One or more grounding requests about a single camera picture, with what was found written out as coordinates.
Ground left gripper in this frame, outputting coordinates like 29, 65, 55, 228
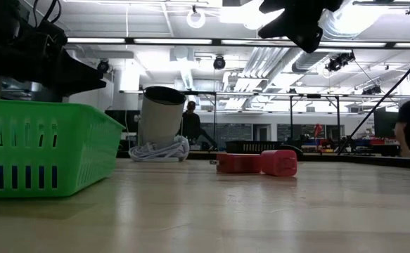
0, 0, 107, 96

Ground pink charger cube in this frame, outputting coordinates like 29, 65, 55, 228
260, 149, 298, 177

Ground red charger block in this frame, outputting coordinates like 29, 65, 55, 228
210, 153, 262, 174

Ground black ceiling spotlight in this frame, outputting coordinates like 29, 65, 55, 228
96, 58, 111, 74
212, 55, 226, 70

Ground long ceiling light strip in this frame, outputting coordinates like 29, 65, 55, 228
67, 36, 410, 49

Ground dark glass partition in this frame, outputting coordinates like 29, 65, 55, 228
0, 70, 67, 106

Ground green plastic basket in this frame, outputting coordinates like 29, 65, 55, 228
0, 98, 127, 198

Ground white cylindrical device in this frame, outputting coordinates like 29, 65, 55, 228
137, 86, 187, 148

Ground black computer monitor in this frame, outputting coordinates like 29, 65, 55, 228
373, 110, 399, 140

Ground black plastic basket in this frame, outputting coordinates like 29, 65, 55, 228
224, 140, 283, 155

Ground black ceiling camera cluster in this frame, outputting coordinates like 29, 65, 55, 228
326, 51, 356, 72

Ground silver ventilation duct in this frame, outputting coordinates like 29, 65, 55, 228
241, 0, 357, 84

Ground black wall screen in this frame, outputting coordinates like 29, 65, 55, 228
104, 109, 141, 141

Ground white ring light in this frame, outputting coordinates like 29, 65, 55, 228
186, 8, 207, 30

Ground black background frame rig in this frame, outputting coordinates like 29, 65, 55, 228
120, 89, 410, 154

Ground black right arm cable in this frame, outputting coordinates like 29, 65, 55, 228
338, 39, 410, 155

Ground black frame handle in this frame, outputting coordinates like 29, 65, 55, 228
278, 143, 304, 157

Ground black aluminium table frame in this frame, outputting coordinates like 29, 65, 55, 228
186, 150, 410, 171

